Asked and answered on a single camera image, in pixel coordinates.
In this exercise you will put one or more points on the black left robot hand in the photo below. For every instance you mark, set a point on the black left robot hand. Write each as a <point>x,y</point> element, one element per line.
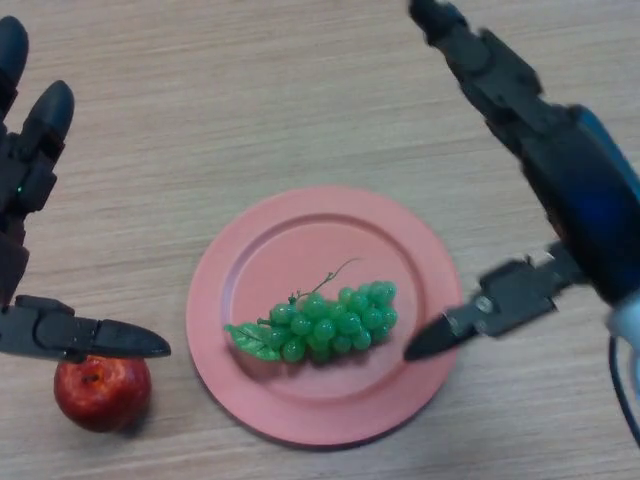
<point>30,190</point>

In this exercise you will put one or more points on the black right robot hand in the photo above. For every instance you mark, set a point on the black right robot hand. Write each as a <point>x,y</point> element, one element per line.
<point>585,200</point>

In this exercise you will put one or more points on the green grape bunch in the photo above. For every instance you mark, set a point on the green grape bunch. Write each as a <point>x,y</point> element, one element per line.
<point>330,325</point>

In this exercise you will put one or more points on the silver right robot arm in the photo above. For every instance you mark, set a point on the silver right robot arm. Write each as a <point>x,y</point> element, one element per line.
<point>627,320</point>

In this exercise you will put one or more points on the pink round plate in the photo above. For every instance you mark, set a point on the pink round plate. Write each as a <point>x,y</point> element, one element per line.
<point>325,405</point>

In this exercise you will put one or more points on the red apple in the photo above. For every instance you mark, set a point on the red apple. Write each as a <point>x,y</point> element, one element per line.
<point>102,400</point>

